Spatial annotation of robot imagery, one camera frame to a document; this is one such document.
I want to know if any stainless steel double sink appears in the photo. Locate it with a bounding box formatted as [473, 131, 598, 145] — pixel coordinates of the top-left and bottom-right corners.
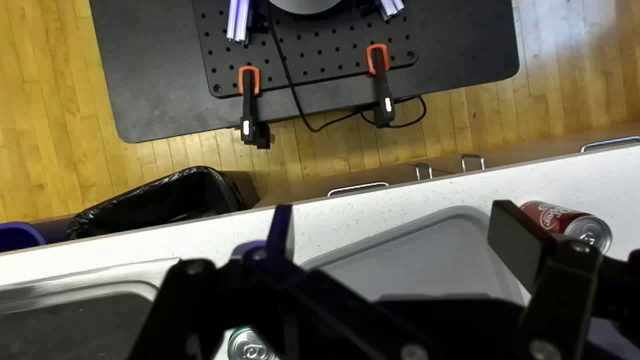
[0, 278, 162, 360]

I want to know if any aluminium extrusion post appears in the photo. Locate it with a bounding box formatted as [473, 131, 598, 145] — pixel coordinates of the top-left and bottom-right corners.
[224, 0, 253, 44]
[374, 0, 408, 23]

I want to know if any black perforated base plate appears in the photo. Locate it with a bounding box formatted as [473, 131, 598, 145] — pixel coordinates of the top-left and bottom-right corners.
[87, 0, 521, 147]
[190, 0, 419, 101]

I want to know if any orange and black clamp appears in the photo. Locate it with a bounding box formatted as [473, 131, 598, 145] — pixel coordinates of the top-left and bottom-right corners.
[363, 42, 397, 131]
[235, 64, 271, 150]

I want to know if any thin black floor cable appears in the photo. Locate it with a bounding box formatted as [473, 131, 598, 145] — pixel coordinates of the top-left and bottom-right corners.
[267, 13, 429, 134]

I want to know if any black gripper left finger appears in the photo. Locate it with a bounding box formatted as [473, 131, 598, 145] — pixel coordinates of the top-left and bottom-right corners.
[127, 202, 436, 360]

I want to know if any blue bin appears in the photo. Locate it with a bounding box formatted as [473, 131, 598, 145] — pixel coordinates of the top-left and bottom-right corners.
[0, 221, 47, 255]

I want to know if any silver drawer handle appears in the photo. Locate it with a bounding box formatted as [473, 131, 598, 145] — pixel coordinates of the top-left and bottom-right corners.
[577, 134, 640, 154]
[457, 152, 487, 174]
[326, 181, 391, 201]
[411, 163, 436, 182]

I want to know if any dark blue-grey cloth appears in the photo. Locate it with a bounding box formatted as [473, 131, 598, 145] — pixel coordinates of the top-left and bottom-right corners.
[582, 318, 640, 360]

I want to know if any black trash bag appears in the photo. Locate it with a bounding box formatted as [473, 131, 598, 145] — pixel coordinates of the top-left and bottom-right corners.
[66, 167, 261, 241]

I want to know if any red soda can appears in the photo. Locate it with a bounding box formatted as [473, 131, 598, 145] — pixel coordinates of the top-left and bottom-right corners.
[518, 198, 613, 257]

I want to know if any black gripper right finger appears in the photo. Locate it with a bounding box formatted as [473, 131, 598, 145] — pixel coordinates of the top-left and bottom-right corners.
[485, 198, 640, 360]

